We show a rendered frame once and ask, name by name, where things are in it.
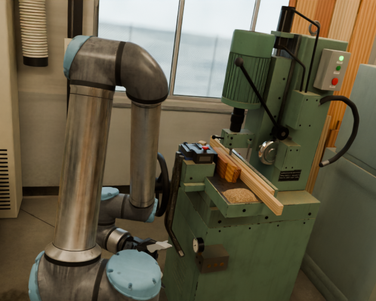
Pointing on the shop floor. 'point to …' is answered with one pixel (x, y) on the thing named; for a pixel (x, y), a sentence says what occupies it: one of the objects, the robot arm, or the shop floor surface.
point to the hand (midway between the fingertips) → (167, 268)
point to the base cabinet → (235, 258)
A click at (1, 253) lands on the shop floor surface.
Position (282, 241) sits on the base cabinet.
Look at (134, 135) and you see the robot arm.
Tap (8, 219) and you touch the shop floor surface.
